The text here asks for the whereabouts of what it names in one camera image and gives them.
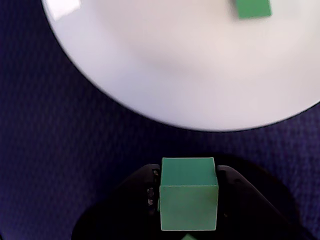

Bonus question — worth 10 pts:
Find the blue woven table cloth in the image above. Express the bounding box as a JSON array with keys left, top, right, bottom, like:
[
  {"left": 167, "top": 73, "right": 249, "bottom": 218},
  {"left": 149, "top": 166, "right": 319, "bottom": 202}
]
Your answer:
[{"left": 0, "top": 0, "right": 320, "bottom": 240}]

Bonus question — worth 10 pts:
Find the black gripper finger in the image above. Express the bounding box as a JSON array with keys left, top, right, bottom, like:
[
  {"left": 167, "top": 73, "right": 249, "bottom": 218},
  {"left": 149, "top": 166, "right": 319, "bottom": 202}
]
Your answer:
[
  {"left": 71, "top": 163, "right": 161, "bottom": 240},
  {"left": 216, "top": 164, "right": 309, "bottom": 240}
]

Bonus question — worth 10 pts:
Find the green cube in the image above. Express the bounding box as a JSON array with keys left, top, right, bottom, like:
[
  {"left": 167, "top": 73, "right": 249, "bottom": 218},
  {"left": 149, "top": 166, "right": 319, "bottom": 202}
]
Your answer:
[
  {"left": 158, "top": 156, "right": 220, "bottom": 232},
  {"left": 231, "top": 0, "right": 273, "bottom": 20}
]

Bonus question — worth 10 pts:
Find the white round plate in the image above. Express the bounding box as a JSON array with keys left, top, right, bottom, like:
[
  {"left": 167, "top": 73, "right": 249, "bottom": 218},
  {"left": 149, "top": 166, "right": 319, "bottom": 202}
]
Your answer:
[{"left": 41, "top": 0, "right": 320, "bottom": 133}]

